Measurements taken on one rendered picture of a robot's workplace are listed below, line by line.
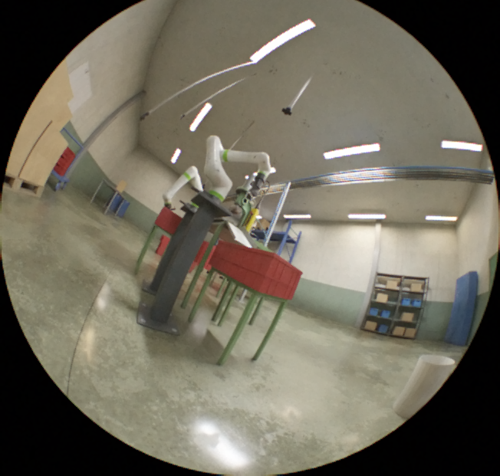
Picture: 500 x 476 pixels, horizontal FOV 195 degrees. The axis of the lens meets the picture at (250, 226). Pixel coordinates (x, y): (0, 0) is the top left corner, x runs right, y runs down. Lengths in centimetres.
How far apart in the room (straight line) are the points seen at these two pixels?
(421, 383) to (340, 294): 530
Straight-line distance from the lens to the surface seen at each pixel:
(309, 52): 361
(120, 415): 65
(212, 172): 96
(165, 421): 66
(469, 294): 576
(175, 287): 101
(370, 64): 369
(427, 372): 121
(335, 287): 615
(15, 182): 207
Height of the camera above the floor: 61
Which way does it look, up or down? 17 degrees up
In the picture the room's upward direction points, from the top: 25 degrees clockwise
